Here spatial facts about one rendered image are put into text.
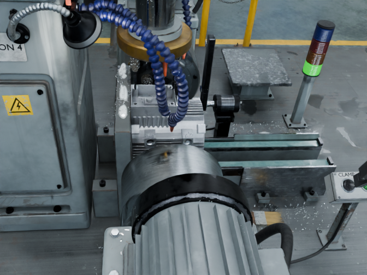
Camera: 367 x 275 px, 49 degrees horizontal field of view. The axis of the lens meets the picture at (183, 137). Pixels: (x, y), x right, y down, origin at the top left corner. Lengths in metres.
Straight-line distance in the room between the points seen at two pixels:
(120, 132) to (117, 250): 0.33
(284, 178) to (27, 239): 0.77
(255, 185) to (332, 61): 1.04
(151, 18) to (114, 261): 0.52
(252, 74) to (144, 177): 0.91
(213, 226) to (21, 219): 0.75
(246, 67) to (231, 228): 1.22
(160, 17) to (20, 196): 0.58
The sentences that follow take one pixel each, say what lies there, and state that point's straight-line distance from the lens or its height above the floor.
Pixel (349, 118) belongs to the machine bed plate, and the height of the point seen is 0.80.
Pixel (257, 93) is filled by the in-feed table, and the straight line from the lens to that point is 1.75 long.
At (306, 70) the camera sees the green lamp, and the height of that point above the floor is 1.05.
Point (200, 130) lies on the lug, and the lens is 1.09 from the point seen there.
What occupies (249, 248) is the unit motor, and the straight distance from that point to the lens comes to 0.55.
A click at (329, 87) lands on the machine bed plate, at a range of 1.94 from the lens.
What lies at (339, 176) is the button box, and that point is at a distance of 1.08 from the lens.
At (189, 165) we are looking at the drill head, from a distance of 0.88.
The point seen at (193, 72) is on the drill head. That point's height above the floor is 1.08.
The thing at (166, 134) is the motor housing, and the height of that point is 1.06.
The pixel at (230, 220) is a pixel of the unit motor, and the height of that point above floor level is 1.35.
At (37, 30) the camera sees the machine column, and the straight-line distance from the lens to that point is 0.82.
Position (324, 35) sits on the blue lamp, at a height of 1.19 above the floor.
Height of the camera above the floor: 1.78
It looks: 41 degrees down
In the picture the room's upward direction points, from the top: 5 degrees clockwise
